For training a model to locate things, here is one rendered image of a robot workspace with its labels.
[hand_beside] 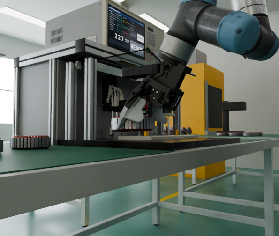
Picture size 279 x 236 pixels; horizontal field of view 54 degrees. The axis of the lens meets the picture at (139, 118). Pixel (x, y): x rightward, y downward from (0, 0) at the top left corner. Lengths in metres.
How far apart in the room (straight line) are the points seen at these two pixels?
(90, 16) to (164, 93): 0.64
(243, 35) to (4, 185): 0.46
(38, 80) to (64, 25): 0.29
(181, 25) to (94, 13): 0.60
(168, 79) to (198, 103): 4.10
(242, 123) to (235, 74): 1.11
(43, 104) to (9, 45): 7.16
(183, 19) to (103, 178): 0.38
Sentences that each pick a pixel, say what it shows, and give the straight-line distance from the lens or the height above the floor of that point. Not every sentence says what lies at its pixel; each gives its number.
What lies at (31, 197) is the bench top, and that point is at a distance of 0.39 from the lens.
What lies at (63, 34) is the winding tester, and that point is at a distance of 1.30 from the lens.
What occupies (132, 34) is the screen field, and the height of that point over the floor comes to 1.22.
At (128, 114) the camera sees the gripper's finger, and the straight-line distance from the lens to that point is 0.64.
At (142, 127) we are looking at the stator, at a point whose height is 0.81.
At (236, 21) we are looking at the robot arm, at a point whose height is 1.00.
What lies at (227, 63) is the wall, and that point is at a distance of 6.65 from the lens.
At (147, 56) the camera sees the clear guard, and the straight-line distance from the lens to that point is 0.97.
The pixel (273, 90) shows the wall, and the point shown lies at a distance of 6.31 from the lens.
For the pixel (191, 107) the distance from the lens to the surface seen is 4.78.
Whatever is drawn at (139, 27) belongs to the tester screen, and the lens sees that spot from 1.30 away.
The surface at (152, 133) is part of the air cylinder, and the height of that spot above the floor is 0.79.
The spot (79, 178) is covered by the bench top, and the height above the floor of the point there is 0.73.
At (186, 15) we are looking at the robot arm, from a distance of 0.63.
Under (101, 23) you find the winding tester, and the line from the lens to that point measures 1.14.
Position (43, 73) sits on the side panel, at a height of 1.03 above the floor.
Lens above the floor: 0.80
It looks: 3 degrees up
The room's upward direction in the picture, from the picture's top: straight up
